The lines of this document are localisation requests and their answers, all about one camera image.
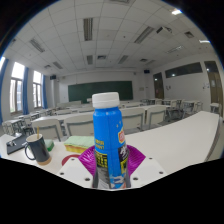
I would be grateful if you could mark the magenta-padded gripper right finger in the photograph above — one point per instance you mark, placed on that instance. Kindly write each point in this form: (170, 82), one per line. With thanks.
(146, 168)

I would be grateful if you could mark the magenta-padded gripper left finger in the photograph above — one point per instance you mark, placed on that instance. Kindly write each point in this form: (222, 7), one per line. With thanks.
(75, 170)

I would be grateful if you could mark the blue drink bottle white cap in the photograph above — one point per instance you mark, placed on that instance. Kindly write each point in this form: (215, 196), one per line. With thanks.
(108, 133)

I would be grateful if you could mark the flat round red coaster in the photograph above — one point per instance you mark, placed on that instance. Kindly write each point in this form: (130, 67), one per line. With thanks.
(68, 159)

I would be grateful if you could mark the yellow and green sponge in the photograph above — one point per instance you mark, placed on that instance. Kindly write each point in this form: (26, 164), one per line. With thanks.
(78, 143)

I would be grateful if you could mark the dark blue mug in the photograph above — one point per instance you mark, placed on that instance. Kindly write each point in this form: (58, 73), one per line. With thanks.
(39, 149)

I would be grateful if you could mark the classroom chairs and desks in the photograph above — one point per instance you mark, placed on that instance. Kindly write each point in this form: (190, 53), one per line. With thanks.
(80, 124)

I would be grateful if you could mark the wooden stir stick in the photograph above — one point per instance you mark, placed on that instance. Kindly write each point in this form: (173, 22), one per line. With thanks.
(37, 131)

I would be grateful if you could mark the black notebook case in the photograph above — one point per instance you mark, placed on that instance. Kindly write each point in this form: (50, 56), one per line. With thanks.
(18, 144)

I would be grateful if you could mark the dark brown door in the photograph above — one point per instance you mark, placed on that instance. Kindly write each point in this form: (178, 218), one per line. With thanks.
(158, 86)

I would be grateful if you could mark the green chalkboard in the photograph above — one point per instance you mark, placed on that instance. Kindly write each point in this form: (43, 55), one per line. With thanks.
(100, 90)

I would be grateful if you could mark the small bright window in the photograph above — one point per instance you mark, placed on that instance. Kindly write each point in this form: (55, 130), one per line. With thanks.
(36, 88)

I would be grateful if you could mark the large bright window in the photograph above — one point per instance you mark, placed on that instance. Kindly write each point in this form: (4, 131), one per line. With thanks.
(16, 86)

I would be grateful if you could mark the wide blue curtain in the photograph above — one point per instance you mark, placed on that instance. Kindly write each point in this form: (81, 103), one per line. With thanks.
(2, 90)

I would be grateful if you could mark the window with narrow view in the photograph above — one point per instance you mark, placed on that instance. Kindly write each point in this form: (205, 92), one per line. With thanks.
(1, 63)

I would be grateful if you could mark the ceiling projector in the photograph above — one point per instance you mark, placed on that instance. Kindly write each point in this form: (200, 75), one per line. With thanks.
(164, 31)

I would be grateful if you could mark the ceiling light panels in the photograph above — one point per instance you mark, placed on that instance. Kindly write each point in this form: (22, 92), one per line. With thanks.
(88, 28)

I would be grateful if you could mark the black wall speaker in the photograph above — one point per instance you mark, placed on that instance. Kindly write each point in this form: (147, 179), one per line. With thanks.
(53, 77)
(146, 71)

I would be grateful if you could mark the dark high wall window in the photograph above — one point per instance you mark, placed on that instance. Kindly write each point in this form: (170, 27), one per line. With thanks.
(183, 70)

